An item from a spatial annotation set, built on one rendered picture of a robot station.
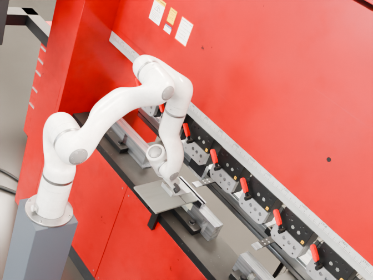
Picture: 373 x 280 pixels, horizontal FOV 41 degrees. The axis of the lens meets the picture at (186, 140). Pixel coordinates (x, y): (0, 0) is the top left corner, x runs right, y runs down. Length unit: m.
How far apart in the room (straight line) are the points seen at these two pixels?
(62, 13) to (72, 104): 0.51
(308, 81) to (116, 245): 1.46
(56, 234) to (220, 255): 0.77
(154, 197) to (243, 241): 1.72
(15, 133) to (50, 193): 2.26
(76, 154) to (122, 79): 1.28
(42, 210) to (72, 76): 0.98
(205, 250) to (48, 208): 0.77
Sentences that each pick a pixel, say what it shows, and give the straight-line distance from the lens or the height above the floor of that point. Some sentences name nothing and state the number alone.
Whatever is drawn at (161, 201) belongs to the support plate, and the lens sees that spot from 2.34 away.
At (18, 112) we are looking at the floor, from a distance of 4.46.
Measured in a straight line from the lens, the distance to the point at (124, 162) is 2.70.
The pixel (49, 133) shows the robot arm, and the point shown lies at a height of 1.37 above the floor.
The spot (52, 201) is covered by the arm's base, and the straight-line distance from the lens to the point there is 2.01.
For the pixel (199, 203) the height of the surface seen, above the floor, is 0.99.
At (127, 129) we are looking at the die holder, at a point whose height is 0.97.
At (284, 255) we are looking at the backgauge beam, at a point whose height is 0.93.
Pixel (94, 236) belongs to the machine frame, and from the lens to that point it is 3.00.
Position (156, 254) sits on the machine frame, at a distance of 2.57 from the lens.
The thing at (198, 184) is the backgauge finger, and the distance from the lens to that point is 2.52.
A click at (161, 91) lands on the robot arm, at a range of 1.80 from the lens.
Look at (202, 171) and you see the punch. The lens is 2.39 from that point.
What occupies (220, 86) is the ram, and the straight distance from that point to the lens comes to 2.20.
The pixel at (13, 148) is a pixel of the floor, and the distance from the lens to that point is 4.05.
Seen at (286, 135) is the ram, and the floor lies 1.58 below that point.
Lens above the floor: 2.45
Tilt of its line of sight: 31 degrees down
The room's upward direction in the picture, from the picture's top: 23 degrees clockwise
